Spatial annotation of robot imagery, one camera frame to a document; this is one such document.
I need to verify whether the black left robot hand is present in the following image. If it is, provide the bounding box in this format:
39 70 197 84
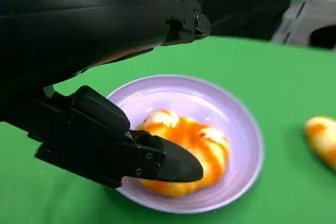
0 0 212 189

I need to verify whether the orange white toy bread roll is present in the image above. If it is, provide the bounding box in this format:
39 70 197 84
304 115 336 174
136 109 229 198

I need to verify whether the lilac plate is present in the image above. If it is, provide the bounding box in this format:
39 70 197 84
106 74 264 214

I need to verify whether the green table cloth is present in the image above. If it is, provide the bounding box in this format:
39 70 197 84
0 36 336 224

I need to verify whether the grey white cabinet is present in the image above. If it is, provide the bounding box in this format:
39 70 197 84
270 0 336 49

